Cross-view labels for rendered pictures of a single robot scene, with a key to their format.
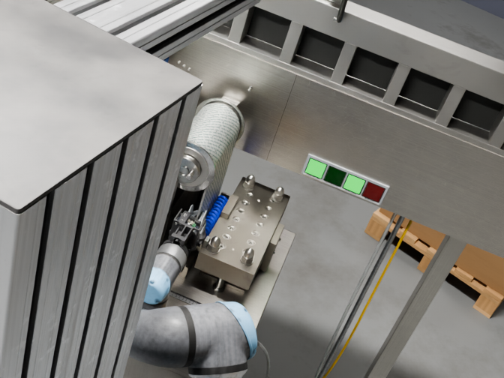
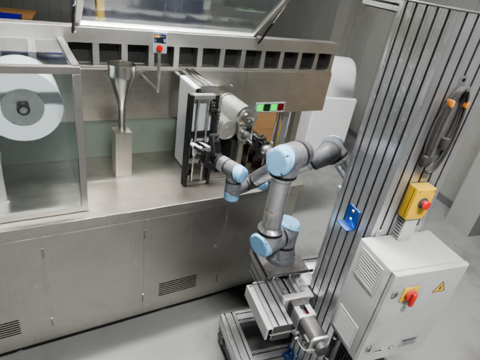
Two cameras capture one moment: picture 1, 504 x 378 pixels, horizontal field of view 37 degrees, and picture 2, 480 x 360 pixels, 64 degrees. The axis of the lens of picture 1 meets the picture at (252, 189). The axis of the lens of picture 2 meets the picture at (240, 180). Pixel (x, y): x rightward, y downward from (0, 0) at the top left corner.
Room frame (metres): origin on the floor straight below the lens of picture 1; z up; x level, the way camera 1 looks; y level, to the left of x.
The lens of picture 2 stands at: (-0.21, 1.54, 2.05)
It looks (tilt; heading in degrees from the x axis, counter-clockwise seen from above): 29 degrees down; 322
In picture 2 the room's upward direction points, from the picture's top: 10 degrees clockwise
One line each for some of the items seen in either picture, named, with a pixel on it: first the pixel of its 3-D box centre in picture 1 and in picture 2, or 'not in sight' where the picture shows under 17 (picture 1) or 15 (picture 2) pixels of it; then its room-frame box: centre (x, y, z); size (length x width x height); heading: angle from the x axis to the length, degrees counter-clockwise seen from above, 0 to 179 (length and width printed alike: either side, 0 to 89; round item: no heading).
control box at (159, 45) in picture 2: not in sight; (159, 41); (1.62, 0.72, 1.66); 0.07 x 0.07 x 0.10; 68
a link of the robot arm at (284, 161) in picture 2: not in sight; (276, 202); (0.78, 0.53, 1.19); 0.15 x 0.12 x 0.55; 101
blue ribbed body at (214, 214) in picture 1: (212, 217); not in sight; (1.66, 0.08, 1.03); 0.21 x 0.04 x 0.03; 174
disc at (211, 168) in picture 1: (187, 166); (246, 118); (1.54, 0.17, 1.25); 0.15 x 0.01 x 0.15; 84
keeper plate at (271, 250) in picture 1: (272, 247); not in sight; (1.69, -0.11, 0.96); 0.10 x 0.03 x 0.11; 174
